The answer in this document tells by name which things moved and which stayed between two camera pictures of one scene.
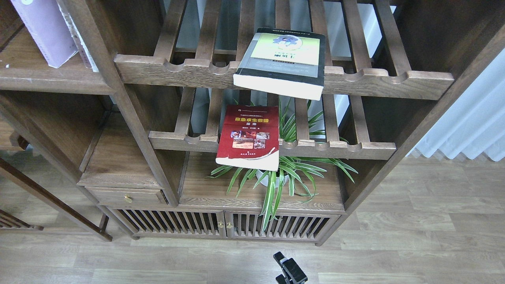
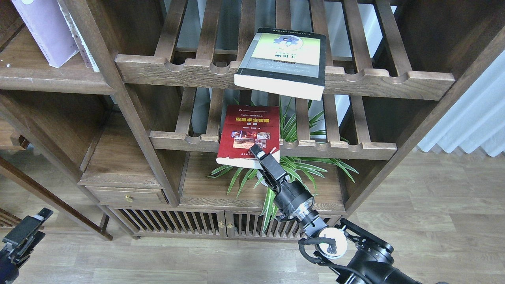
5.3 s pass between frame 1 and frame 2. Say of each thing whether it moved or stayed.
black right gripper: moved
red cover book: stayed
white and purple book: stayed
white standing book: stayed
